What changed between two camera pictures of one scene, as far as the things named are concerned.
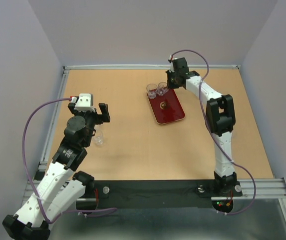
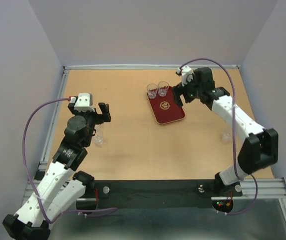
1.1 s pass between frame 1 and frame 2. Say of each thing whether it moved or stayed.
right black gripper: moved
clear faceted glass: stayed
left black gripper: stayed
